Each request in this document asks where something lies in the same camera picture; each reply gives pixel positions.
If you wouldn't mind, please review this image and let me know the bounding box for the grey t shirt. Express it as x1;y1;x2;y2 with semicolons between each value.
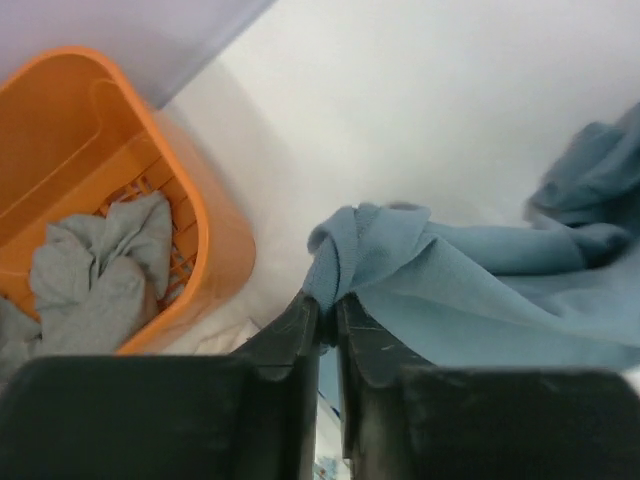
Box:
1;192;172;381

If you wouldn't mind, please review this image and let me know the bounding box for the orange plastic laundry basket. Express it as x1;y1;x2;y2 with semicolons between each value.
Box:
1;47;256;354

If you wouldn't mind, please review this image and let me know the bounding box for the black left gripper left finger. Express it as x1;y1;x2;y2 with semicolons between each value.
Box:
1;294;320;479

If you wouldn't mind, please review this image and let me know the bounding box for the teal blue t shirt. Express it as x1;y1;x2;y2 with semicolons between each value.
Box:
303;108;639;371

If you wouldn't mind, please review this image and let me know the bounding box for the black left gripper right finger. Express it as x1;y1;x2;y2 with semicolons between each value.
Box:
335;296;639;479

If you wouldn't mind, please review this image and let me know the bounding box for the white floral folded t shirt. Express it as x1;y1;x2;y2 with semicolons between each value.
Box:
313;394;351;480

